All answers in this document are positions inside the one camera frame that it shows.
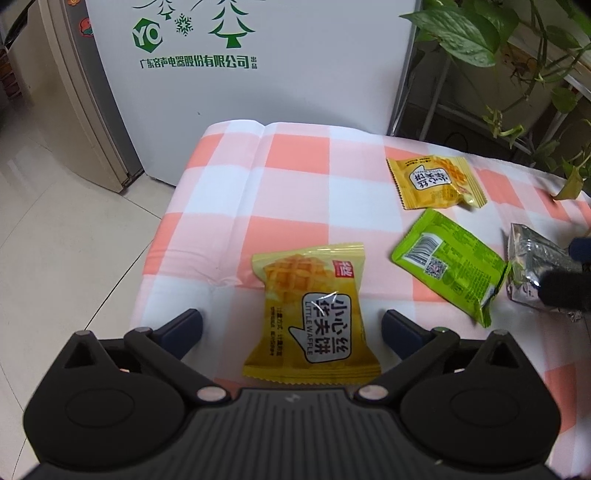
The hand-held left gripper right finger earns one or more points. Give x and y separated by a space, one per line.
401 333

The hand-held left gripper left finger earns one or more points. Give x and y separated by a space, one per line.
184 330

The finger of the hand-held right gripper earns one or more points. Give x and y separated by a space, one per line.
565 290
581 249

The silver foil snack packet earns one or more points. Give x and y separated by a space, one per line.
531 258

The large yellow waffle packet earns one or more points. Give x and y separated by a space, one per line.
300 286

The green snack packet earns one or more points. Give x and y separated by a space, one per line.
452 258

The small yellow waffle packet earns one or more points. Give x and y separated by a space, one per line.
429 184

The orange checked tablecloth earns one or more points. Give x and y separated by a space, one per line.
295 184

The white metal plant stand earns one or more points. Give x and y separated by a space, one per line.
436 104

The white and grey refrigerator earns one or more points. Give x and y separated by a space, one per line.
277 101

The green pothos plant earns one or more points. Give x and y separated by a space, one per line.
461 23

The red fridge magnet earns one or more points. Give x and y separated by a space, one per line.
84 26

